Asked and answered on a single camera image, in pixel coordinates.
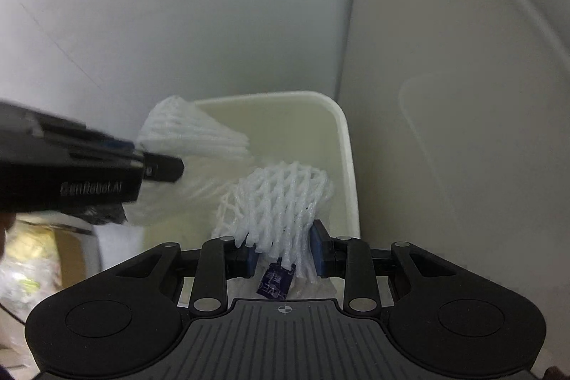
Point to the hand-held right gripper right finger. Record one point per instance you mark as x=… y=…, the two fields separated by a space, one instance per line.
x=318 y=248

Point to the black plastic bag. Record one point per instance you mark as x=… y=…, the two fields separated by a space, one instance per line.
x=102 y=214

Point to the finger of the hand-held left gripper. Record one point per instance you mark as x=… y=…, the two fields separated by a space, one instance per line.
x=164 y=168
x=120 y=145

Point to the white foam fruit net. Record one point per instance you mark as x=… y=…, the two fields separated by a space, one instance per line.
x=276 y=202
x=191 y=128

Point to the dark blue printed tag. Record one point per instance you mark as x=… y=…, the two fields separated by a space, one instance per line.
x=275 y=280

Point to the clear bag with yellow contents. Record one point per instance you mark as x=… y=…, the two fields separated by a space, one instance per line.
x=26 y=273

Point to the white plastic trash bin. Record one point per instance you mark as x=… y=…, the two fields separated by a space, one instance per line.
x=311 y=148

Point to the brown cardboard box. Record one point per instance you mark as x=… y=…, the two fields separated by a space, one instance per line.
x=73 y=255

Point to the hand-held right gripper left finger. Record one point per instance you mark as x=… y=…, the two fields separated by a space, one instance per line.
x=251 y=262

